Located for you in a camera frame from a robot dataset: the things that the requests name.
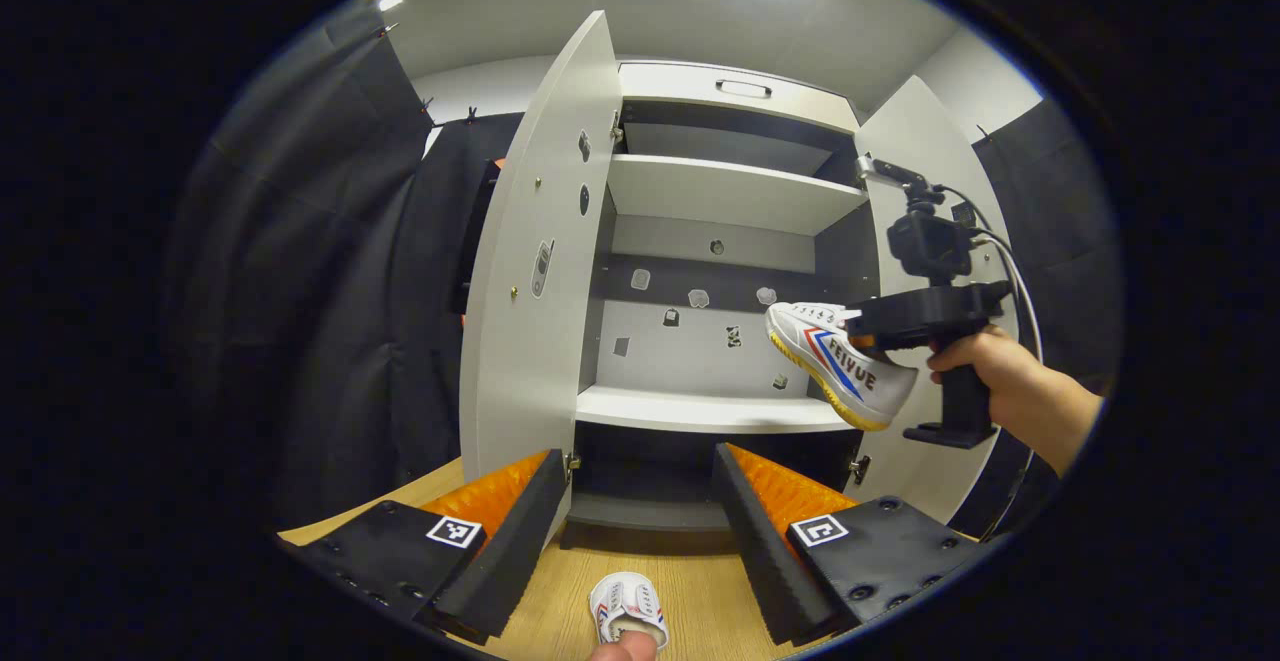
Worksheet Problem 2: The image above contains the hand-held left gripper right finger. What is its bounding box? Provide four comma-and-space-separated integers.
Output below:
713, 443, 991, 647

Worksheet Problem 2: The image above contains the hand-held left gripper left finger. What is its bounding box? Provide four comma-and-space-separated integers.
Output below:
280, 449, 568, 647

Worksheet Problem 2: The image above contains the white shoe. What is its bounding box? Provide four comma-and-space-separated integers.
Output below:
765, 301, 919, 432
588, 573, 669, 647

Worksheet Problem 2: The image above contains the white cabinet door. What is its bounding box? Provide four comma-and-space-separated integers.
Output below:
458, 9, 623, 542
850, 76, 1021, 527

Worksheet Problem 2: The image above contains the white shoe cabinet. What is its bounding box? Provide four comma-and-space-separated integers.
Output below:
458, 9, 1021, 552

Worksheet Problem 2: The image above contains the white cabinet shelf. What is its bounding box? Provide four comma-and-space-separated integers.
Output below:
607, 154, 869, 237
575, 384, 861, 434

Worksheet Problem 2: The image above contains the white drawer front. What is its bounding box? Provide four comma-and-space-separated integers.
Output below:
618, 61, 861, 134

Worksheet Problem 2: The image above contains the black backdrop cloth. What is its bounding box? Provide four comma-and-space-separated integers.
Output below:
165, 11, 1121, 542

